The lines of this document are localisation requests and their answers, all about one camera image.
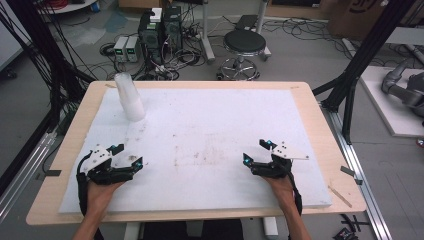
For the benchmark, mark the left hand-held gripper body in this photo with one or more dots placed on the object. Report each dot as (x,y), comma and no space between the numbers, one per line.
(100,160)

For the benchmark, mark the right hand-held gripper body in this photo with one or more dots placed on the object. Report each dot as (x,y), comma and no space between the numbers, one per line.
(276,168)

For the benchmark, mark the stack of translucent cups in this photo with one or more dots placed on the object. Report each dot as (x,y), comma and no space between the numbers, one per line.
(131,100)

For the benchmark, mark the person's right hand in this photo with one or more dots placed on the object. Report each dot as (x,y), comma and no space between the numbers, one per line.
(284,191)

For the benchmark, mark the person's left hand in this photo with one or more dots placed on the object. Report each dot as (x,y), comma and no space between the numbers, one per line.
(98,196)

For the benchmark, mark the dark grey tape strip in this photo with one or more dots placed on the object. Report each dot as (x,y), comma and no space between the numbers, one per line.
(53,172)

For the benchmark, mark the white table leg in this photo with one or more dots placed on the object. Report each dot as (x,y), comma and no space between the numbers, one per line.
(132,231)
(270,228)

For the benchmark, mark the white foam mat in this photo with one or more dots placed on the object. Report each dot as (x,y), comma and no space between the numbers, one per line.
(206,113)

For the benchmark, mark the small grey tape piece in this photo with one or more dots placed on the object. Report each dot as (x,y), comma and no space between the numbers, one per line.
(358,182)

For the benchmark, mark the person's dark trousers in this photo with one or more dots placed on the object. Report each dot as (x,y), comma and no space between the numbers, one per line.
(200,230)

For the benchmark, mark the black plastic parts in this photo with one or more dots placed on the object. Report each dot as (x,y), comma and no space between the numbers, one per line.
(348,230)

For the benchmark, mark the grey power supply unit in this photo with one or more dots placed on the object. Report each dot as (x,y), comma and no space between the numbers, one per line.
(132,49)
(120,48)

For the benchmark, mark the black round stool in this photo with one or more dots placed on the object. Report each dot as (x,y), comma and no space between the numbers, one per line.
(244,41)

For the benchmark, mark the black computer tower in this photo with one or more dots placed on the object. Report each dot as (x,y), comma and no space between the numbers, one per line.
(172,30)
(150,40)

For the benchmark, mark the white stand leg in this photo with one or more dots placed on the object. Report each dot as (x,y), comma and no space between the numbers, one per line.
(261,20)
(206,40)

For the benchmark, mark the white platform board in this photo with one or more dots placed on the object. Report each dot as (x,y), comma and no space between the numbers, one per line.
(390,110)

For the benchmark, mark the small white box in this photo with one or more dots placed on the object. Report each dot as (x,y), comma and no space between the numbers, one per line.
(156,15)

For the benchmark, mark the round white table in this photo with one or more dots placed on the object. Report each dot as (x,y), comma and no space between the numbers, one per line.
(71,6)

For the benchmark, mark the cardboard box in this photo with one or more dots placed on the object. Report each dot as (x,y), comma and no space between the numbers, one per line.
(350,18)

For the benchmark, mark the white cabinet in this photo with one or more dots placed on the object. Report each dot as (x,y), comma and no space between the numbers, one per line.
(8,36)

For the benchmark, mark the aluminium rail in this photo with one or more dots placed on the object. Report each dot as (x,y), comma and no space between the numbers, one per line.
(358,173)
(20,173)

